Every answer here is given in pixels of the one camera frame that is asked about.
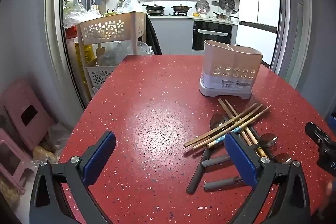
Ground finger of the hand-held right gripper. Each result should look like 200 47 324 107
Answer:
304 121 330 147

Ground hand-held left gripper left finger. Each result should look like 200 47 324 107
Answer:
29 131 116 224

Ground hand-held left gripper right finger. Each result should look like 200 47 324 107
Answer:
225 132 312 224

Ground dark-handled metal spoon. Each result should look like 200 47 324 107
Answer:
204 153 292 191
202 133 279 167
186 113 227 194

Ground beige plastic utensil holder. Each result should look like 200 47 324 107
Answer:
199 40 264 100

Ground person's right forearm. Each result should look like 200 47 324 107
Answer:
322 179 336 216

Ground crumpled plastic bag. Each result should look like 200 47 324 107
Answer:
33 123 69 165

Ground pink plastic stool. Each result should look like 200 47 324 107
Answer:
0 129 35 193
0 80 55 151

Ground yellow oil bottle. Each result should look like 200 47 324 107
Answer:
75 40 95 83

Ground clear plastic bag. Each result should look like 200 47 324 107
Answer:
136 40 155 56

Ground black built-in oven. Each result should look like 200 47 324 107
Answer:
192 20 233 51

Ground beige flower-cutout storage rack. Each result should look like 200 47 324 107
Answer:
76 12 147 98

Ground white towel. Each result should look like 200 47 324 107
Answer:
197 29 228 36

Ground grey lower cabinets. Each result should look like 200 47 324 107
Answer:
151 16 195 55

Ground pile of clear plastic bags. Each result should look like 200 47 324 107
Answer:
63 3 102 29

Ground white plastic bag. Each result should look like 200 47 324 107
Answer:
123 0 146 14

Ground gas stove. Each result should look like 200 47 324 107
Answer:
146 12 191 17

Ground dark wok with lid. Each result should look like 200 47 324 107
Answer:
142 4 166 15

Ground round metal steamer rack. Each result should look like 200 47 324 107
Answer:
195 0 211 14

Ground brown wok with lid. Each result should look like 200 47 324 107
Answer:
171 4 192 14

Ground grey sliding door frame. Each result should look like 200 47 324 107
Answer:
44 0 298 109

